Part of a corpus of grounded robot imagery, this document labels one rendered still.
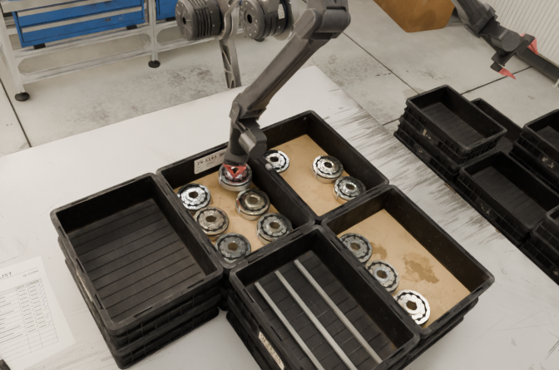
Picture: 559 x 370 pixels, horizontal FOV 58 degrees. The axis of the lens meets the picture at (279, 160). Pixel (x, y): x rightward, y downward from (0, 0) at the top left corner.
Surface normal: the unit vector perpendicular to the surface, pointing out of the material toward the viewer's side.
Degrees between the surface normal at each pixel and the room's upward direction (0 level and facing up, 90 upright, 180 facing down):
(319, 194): 0
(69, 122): 0
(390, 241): 0
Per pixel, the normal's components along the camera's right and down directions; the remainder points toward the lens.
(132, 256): 0.12, -0.70
